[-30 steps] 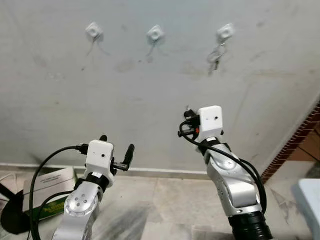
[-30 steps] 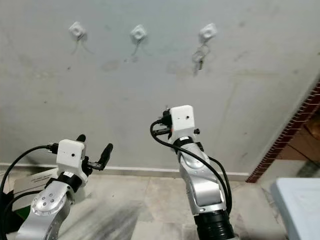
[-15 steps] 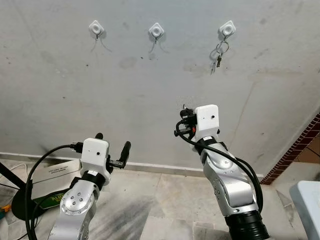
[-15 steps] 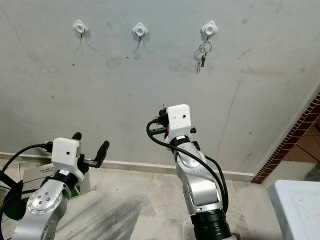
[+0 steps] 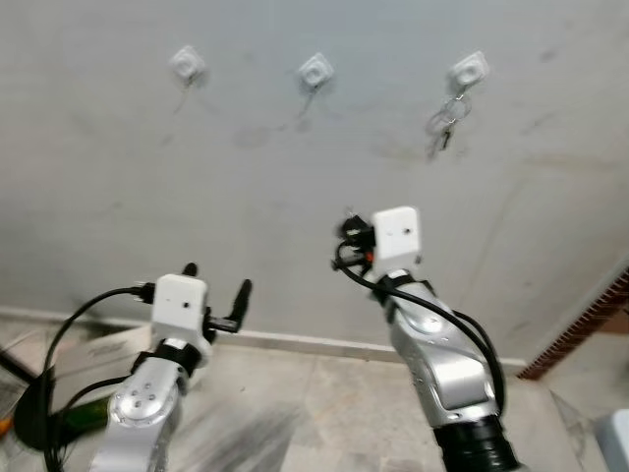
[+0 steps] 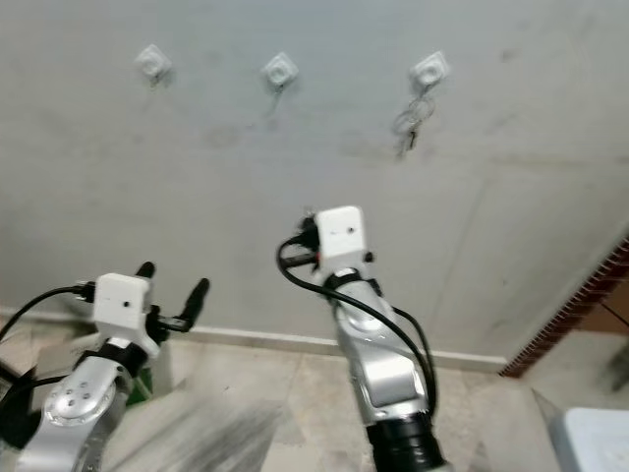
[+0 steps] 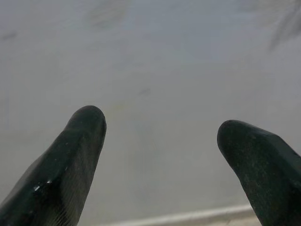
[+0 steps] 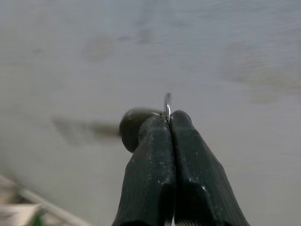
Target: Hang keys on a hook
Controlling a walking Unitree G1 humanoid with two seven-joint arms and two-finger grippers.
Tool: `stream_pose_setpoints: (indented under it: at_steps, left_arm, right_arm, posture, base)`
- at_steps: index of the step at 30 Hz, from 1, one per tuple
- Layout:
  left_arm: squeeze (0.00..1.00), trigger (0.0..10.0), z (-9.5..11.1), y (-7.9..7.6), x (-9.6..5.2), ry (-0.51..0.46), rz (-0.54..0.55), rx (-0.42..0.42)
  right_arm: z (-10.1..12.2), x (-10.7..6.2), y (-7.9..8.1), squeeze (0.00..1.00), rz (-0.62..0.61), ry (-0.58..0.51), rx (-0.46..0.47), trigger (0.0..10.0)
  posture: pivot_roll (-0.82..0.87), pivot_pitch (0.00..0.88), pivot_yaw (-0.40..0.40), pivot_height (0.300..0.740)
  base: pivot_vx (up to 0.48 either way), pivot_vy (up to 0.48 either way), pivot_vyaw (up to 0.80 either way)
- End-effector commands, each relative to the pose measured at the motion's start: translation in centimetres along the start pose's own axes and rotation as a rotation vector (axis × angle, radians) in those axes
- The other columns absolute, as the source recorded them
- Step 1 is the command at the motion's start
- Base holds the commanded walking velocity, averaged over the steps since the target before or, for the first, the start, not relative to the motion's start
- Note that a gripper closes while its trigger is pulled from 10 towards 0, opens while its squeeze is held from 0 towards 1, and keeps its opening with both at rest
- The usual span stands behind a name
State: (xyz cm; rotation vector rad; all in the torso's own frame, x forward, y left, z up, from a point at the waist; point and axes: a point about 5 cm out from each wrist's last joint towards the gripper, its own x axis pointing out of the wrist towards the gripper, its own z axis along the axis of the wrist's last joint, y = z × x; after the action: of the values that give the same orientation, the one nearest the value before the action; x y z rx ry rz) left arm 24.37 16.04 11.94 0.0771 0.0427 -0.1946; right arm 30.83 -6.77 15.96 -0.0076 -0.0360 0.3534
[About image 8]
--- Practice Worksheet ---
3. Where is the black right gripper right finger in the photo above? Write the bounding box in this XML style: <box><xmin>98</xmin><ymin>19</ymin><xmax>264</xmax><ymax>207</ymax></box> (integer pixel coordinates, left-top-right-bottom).
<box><xmin>169</xmin><ymin>110</ymin><xmax>250</xmax><ymax>226</ymax></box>

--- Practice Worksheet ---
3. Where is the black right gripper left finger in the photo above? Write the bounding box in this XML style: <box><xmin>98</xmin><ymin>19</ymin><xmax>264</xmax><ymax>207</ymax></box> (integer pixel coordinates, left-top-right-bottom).
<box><xmin>111</xmin><ymin>112</ymin><xmax>176</xmax><ymax>226</ymax></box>

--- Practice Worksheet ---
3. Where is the black-headed key with ring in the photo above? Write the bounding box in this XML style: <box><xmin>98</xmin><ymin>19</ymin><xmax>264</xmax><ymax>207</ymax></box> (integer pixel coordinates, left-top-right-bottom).
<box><xmin>52</xmin><ymin>92</ymin><xmax>172</xmax><ymax>153</ymax></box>

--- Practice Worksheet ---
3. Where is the white baseboard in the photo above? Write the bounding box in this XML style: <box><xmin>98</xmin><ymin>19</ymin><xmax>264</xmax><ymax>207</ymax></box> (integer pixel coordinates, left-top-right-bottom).
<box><xmin>0</xmin><ymin>174</ymin><xmax>95</xmax><ymax>226</ymax></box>

